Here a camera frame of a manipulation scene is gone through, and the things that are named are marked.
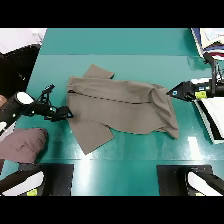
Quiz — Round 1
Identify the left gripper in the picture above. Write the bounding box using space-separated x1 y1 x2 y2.
49 105 75 122

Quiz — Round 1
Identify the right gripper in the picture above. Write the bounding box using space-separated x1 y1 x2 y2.
180 79 215 102

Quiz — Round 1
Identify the brown shirt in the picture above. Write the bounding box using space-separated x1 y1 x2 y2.
65 63 181 156

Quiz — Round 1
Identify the white garment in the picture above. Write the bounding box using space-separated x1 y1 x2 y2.
190 77 224 145
0 27 48 55

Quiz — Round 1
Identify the black garment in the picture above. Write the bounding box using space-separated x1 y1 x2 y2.
0 44 42 100
198 99 224 141

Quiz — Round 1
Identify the mauve garment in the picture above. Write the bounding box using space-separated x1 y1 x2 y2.
0 127 49 165

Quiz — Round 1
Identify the heap of clothes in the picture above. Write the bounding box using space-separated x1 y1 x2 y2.
190 27 224 62

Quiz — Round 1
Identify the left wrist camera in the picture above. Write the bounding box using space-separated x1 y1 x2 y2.
40 83 56 105

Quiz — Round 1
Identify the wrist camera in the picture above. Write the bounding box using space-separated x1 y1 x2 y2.
40 83 56 105
202 52 223 84

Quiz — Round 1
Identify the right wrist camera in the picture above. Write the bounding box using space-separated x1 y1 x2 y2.
202 52 223 84

